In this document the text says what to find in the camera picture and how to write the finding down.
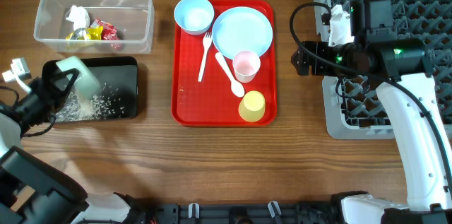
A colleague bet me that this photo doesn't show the black food waste bin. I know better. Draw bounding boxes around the black food waste bin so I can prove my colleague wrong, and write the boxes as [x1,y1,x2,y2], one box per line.
[42,57,138,119]

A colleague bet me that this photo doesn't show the clear plastic waste bin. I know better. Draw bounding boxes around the clear plastic waste bin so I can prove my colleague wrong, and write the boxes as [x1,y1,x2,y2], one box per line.
[34,0,155,54]

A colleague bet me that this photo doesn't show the grey dishwasher rack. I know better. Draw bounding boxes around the grey dishwasher rack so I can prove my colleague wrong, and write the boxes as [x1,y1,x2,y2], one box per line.
[314,0,451,139]

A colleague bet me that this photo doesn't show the red snack wrapper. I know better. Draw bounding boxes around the red snack wrapper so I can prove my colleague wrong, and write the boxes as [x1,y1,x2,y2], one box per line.
[90,18,123,50]

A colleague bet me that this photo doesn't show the white plastic spoon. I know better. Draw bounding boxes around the white plastic spoon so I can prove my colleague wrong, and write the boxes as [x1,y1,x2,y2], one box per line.
[215,52,245,98]

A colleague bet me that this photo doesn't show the green bowl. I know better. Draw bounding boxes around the green bowl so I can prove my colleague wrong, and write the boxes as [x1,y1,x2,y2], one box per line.
[56,56,100,100]

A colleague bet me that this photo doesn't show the pink plastic cup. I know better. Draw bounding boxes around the pink plastic cup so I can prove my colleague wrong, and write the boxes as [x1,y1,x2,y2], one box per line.
[232,51,261,83]

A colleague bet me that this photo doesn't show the white rice grains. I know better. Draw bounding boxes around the white rice grains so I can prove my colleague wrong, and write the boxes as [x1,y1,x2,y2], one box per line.
[56,83,126,122]

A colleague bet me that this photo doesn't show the yellow snack wrapper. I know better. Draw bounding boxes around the yellow snack wrapper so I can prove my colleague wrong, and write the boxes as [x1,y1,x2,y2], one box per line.
[66,26,103,41]

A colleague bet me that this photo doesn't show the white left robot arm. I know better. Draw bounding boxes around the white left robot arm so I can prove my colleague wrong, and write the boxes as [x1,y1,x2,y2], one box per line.
[1,69,153,223]

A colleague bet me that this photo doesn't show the light blue plate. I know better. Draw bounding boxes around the light blue plate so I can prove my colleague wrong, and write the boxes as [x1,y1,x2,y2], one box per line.
[212,6,273,59]

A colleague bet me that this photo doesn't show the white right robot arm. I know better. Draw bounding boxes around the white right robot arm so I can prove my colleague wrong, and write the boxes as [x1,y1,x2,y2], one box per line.
[291,0,451,223]

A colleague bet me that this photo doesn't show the white plastic fork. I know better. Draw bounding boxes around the white plastic fork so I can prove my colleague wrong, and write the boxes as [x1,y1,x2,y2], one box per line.
[197,32,213,83]

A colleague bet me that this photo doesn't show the yellow plastic cup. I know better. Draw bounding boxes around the yellow plastic cup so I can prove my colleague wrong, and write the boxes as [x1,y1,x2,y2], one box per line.
[238,90,266,122]

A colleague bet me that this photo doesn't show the light blue bowl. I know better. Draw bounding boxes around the light blue bowl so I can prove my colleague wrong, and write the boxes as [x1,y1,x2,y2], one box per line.
[174,0,215,35]

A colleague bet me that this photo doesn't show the white tissue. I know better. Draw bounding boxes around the white tissue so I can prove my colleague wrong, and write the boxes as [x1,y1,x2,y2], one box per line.
[66,5,90,30]

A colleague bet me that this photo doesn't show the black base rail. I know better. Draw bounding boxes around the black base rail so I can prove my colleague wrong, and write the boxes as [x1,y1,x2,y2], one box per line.
[144,201,345,224]

